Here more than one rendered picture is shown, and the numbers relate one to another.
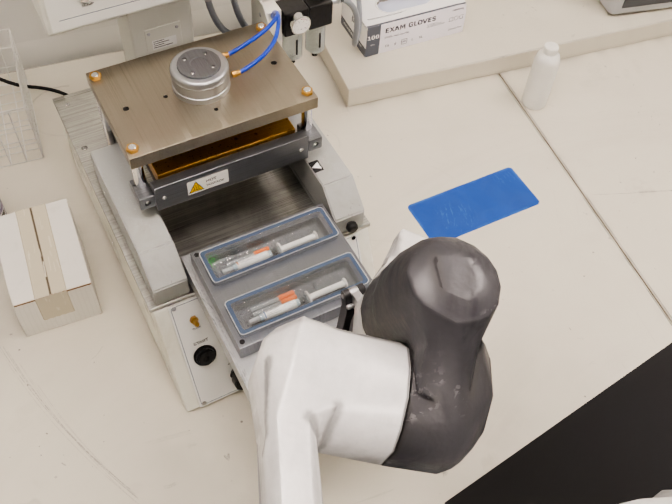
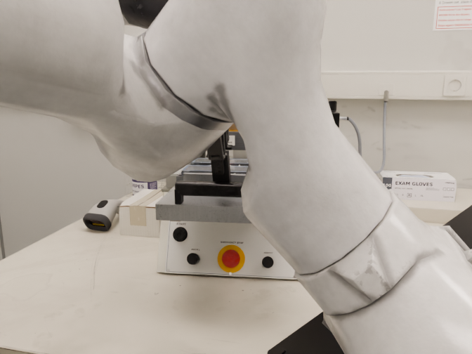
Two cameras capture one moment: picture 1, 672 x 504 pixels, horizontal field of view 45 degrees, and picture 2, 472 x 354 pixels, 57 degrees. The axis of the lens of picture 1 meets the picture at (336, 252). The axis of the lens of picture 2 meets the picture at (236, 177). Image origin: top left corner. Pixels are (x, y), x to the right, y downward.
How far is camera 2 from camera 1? 0.86 m
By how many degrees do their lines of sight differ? 51
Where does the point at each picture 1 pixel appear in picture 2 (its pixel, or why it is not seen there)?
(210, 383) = (176, 257)
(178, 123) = not seen: hidden behind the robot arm
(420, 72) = (413, 206)
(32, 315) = (126, 217)
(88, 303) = (154, 224)
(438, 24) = (435, 189)
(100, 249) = not seen: hidden behind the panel
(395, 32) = (402, 186)
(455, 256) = not seen: outside the picture
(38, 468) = (67, 266)
